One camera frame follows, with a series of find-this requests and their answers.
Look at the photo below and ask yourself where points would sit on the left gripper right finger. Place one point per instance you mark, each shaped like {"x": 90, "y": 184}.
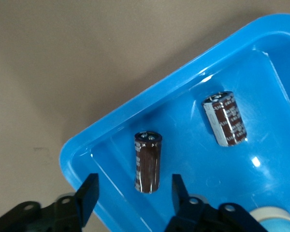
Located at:
{"x": 181, "y": 193}

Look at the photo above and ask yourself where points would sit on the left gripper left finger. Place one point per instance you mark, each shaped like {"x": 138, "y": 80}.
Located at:
{"x": 87, "y": 193}

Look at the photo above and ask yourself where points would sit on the brown cylindrical capacitor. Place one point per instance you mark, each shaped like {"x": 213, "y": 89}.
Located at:
{"x": 147, "y": 164}
{"x": 228, "y": 120}

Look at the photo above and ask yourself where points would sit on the blue plastic tray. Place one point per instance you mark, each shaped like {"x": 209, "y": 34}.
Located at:
{"x": 195, "y": 181}

